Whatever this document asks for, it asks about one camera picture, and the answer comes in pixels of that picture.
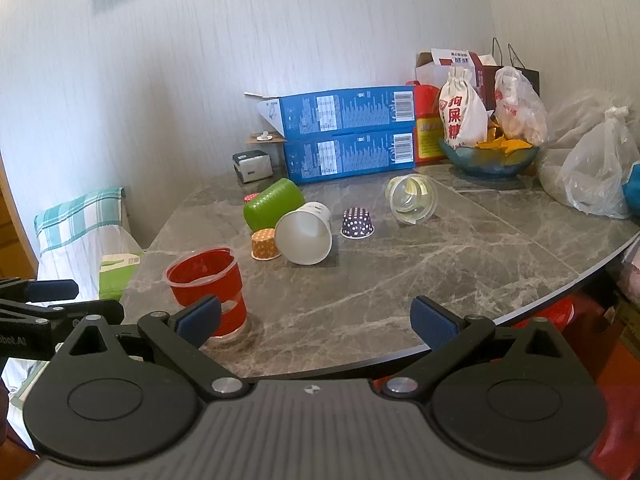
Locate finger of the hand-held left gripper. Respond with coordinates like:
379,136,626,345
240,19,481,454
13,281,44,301
0,277,80,305
0,298,125,350

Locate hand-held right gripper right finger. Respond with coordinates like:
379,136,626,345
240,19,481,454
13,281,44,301
380,296,576,402

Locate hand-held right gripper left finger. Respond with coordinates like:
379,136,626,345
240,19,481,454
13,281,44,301
55,296,248,403

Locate white paper cup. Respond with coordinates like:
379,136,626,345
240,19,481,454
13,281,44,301
274,201,333,266

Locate red transparent plastic cup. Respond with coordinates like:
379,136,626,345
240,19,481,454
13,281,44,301
164,246,249,340

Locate orange dotted baking cup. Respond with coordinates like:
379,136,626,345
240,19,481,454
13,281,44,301
251,228,283,261

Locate purple dotted baking cup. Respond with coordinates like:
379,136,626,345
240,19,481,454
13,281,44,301
340,207,376,239

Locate clear glass cup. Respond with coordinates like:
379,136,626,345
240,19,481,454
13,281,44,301
386,174,439,224

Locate green plastic cup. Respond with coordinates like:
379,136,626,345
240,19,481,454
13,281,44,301
243,178,307,233

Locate white cushion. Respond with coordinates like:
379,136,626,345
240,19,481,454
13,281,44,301
0,220,143,411

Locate green tissue box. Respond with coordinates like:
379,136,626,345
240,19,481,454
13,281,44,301
98,252,145,312

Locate teal plaid cloth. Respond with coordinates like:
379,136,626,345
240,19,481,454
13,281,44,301
34,186,126,256

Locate red plastic stool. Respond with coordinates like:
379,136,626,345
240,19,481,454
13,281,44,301
500,292,623,361

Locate small black silver device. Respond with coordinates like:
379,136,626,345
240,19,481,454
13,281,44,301
232,150,274,184

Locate blue glass bowl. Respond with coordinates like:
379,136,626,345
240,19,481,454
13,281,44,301
440,139,542,179

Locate blue cardboard box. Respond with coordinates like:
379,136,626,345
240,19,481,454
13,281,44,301
244,85,417,142
283,129,417,185

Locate red canister with yellow label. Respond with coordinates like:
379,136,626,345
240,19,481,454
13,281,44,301
406,80,451,164

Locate orange snack pieces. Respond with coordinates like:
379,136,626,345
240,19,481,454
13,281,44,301
475,114,534,157

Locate brown cardboard carton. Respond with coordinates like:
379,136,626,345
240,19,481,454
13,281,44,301
590,302,640,356

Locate pink cloth bundle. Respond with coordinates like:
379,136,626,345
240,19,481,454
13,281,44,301
619,247,640,307

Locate clear tied plastic bag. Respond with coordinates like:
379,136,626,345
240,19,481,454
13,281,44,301
554,106,640,220

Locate clear printed plastic bag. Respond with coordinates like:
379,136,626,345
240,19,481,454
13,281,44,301
494,66,550,147

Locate blue round object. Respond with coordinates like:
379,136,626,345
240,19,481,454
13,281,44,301
621,160,640,207

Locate clear crumpled plastic bag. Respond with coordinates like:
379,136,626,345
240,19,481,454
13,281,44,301
537,89,632,181

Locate dark red box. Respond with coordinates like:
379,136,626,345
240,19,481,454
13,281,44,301
470,52,504,112

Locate white cardboard box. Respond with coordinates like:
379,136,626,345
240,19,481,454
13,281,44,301
414,48,483,92

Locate black paper carrier bag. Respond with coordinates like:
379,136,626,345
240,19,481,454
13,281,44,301
491,37,542,101

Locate white drawstring cloth bag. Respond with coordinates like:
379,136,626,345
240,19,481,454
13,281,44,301
438,65,489,152

